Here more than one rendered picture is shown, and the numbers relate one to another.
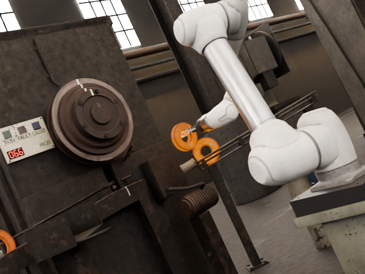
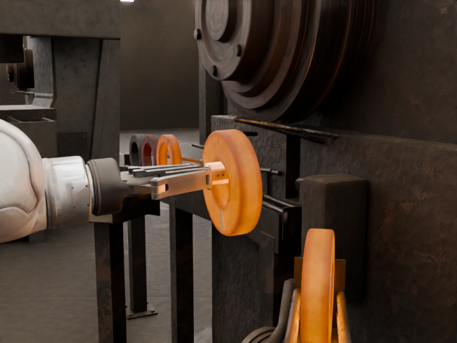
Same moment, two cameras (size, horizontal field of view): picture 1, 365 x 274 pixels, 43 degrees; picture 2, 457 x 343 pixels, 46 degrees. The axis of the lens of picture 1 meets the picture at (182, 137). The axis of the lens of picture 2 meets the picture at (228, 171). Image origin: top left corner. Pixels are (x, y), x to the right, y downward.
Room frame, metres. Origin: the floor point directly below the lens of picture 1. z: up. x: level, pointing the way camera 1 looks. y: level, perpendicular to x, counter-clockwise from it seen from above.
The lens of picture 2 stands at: (2.71, -0.76, 0.97)
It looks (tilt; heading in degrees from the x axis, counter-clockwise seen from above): 9 degrees down; 105
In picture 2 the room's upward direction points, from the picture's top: straight up
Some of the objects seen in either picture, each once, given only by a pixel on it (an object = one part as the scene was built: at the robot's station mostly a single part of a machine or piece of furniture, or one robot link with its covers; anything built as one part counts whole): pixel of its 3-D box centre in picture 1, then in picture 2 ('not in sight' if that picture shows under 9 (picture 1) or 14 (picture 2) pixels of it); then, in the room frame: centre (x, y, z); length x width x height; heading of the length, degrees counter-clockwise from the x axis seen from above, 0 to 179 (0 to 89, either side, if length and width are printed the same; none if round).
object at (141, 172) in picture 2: not in sight; (173, 180); (2.45, -0.08, 0.84); 0.11 x 0.01 x 0.04; 37
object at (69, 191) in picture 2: (209, 122); (66, 191); (2.33, -0.16, 0.83); 0.09 x 0.06 x 0.09; 129
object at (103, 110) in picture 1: (99, 114); (228, 11); (2.42, 0.34, 1.11); 0.28 x 0.06 x 0.28; 130
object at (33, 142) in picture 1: (25, 139); not in sight; (2.36, 0.74, 1.15); 0.26 x 0.02 x 0.18; 130
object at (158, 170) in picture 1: (156, 179); (334, 238); (2.65, 0.23, 0.68); 0.11 x 0.08 x 0.24; 40
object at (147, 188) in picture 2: not in sight; (142, 187); (2.43, -0.13, 0.84); 0.05 x 0.05 x 0.02; 38
